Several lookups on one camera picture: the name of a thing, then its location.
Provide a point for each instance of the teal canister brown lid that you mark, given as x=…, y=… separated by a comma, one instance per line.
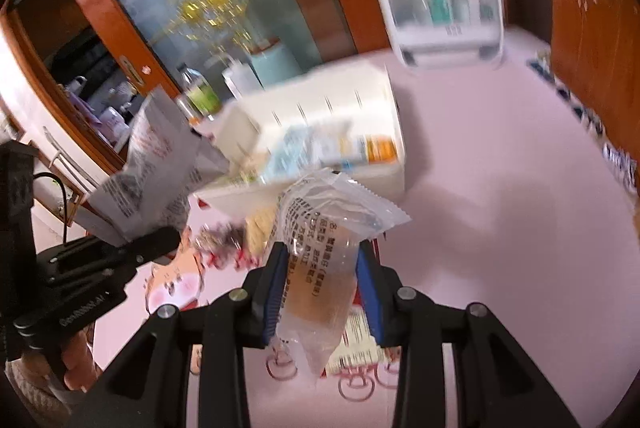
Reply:
x=277, y=61

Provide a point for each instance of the white squeeze bottle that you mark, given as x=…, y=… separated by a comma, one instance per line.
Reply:
x=242, y=78

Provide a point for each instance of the metal can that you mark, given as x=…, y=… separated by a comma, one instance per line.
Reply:
x=186, y=108

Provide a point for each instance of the light blue snack packet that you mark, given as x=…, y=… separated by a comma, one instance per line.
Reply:
x=325, y=146

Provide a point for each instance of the white plastic storage bin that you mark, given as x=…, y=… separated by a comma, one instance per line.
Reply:
x=350, y=108

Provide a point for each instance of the row of shoes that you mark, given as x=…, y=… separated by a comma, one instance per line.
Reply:
x=600, y=133

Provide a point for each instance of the wooden shelf cabinet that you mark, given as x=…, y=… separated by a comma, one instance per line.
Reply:
x=595, y=33

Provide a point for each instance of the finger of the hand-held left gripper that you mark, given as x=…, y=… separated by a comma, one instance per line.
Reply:
x=100, y=265

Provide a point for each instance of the white countertop storage cabinet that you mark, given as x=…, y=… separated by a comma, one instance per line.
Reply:
x=440, y=8

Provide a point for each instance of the white foil snack packet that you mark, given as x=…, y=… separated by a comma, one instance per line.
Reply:
x=150, y=168

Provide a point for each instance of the mixed nuts snack packet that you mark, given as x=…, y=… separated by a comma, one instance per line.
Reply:
x=220, y=238

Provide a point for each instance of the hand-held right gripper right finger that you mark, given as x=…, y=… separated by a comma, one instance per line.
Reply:
x=371, y=308

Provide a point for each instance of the person's left hand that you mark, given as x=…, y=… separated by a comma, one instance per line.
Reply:
x=75, y=358

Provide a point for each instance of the beige grain snack packet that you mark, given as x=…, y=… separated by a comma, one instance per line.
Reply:
x=360, y=348

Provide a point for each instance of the person's left forearm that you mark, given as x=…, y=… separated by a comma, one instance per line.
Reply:
x=30, y=388

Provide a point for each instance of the yellow cracker snack packet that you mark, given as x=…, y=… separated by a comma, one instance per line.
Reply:
x=260, y=228

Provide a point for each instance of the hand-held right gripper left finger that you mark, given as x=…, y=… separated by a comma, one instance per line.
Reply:
x=272, y=308

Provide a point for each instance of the glass bottle green label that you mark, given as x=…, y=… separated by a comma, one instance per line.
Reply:
x=200, y=91

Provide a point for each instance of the clear printed snack packet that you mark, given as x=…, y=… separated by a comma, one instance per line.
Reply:
x=325, y=233

